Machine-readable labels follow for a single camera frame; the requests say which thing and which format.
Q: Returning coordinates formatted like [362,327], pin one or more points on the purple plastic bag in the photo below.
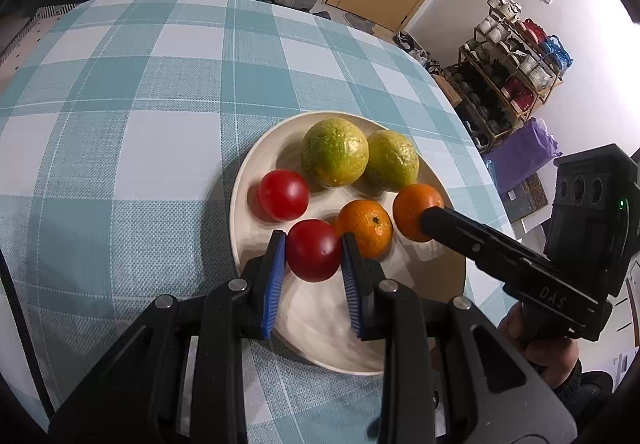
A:
[525,154]

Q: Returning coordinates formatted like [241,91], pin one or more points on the red tomato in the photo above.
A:
[282,194]
[313,251]

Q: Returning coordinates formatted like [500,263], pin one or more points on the small green yellow citrus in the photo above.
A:
[392,161]

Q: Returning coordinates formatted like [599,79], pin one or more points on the pile of loose shoes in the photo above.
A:
[415,51]

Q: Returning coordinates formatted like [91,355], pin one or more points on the large green yellow citrus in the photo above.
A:
[334,151]

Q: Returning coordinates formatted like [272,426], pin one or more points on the cream round plate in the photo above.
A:
[310,329]

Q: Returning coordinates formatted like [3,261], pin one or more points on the grey door mat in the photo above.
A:
[359,23]

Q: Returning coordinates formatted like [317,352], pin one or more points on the person's right hand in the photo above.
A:
[550,359]

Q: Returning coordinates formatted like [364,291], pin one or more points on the teal checked tablecloth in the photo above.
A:
[125,124]

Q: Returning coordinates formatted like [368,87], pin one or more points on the wooden shoe rack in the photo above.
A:
[500,94]
[520,59]

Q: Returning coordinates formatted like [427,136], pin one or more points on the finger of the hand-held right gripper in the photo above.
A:
[465,236]

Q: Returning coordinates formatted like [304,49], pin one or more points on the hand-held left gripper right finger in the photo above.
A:
[352,289]

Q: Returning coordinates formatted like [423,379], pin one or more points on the striped floor rug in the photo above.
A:
[52,11]

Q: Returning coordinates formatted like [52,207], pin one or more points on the brown cardboard box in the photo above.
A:
[447,90]

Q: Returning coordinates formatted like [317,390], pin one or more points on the orange mandarin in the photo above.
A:
[365,226]
[412,209]

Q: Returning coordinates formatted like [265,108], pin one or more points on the dark patterned box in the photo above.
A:
[527,199]

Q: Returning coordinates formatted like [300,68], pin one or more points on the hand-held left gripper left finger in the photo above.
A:
[274,284]

